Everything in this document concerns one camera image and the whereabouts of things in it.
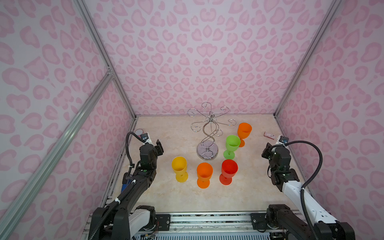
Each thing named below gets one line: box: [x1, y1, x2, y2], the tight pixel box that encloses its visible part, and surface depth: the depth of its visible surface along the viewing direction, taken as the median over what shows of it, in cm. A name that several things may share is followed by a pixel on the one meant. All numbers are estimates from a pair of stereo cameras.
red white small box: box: [263, 131, 276, 140], surface depth 109 cm
